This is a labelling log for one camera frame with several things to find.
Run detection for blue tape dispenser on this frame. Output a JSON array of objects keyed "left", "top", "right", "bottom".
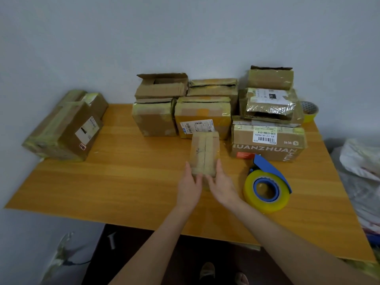
[{"left": 248, "top": 154, "right": 293, "bottom": 203}]

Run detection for open torn cardboard box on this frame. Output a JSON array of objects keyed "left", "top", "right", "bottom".
[{"left": 135, "top": 73, "right": 189, "bottom": 101}]

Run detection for clear packing tape roll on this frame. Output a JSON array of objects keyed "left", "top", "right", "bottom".
[{"left": 242, "top": 170, "right": 291, "bottom": 214}]

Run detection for printed cardboard box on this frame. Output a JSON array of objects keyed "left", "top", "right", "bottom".
[{"left": 230, "top": 116, "right": 308, "bottom": 163}]

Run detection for cardboard box with green tape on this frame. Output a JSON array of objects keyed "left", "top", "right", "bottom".
[{"left": 80, "top": 92, "right": 109, "bottom": 120}]

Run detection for small taped cardboard box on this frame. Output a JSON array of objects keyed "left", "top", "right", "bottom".
[{"left": 189, "top": 132, "right": 221, "bottom": 177}]

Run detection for flat taped cardboard box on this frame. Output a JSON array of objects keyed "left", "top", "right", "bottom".
[{"left": 187, "top": 78, "right": 239, "bottom": 115}]

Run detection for white plastic bags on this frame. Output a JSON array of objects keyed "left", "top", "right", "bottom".
[{"left": 330, "top": 138, "right": 380, "bottom": 236}]

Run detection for person's right forearm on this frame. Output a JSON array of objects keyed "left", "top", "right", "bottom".
[{"left": 229, "top": 197, "right": 380, "bottom": 285}]

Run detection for person's right hand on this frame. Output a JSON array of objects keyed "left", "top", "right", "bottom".
[{"left": 205, "top": 159, "right": 242, "bottom": 207}]

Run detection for plastic-wrapped box with white label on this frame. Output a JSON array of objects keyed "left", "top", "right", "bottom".
[{"left": 239, "top": 87, "right": 304, "bottom": 126}]

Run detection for cardboard box with shipping label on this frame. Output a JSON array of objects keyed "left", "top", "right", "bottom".
[{"left": 174, "top": 96, "right": 232, "bottom": 141}]

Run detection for large taped cardboard box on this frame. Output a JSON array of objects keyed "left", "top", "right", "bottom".
[{"left": 22, "top": 90, "right": 104, "bottom": 162}]

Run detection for person's left forearm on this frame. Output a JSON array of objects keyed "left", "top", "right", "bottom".
[{"left": 109, "top": 202, "right": 199, "bottom": 285}]

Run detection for torn-top cardboard box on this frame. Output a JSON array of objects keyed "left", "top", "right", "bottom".
[{"left": 247, "top": 65, "right": 294, "bottom": 91}]

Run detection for plain taped cardboard box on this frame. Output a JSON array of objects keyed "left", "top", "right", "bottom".
[{"left": 132, "top": 98, "right": 178, "bottom": 137}]

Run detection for yellow tape roll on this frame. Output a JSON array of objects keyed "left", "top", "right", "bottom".
[{"left": 299, "top": 101, "right": 319, "bottom": 124}]

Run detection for person's left hand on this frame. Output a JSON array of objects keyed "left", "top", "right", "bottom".
[{"left": 177, "top": 161, "right": 204, "bottom": 208}]

